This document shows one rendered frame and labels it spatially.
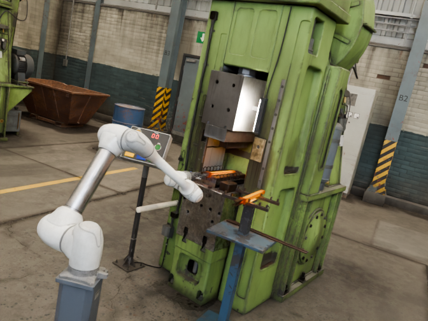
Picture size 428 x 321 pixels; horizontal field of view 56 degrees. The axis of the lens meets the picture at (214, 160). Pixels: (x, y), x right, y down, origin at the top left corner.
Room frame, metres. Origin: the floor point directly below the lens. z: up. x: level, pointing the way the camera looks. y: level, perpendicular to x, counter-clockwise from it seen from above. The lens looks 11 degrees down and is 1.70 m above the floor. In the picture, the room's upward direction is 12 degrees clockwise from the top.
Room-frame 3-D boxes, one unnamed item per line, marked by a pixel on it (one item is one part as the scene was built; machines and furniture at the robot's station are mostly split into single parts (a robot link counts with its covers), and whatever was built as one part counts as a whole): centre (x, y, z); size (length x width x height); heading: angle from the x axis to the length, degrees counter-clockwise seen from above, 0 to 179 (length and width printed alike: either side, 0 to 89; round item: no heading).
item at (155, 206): (3.13, 0.37, 0.62); 0.44 x 0.05 x 0.05; 145
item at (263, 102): (2.95, -0.27, 1.83); 0.07 x 0.04 x 0.90; 55
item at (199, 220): (3.16, -0.14, 0.69); 0.56 x 0.38 x 0.45; 145
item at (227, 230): (2.53, -0.29, 0.75); 0.40 x 0.30 x 0.02; 65
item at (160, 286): (2.97, 0.06, 0.01); 0.58 x 0.39 x 0.01; 55
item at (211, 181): (3.18, -0.08, 0.96); 0.42 x 0.20 x 0.09; 145
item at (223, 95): (3.16, -0.12, 1.56); 0.42 x 0.39 x 0.40; 145
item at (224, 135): (3.18, -0.08, 1.32); 0.42 x 0.20 x 0.10; 145
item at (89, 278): (1.92, 0.52, 0.63); 0.22 x 0.18 x 0.06; 86
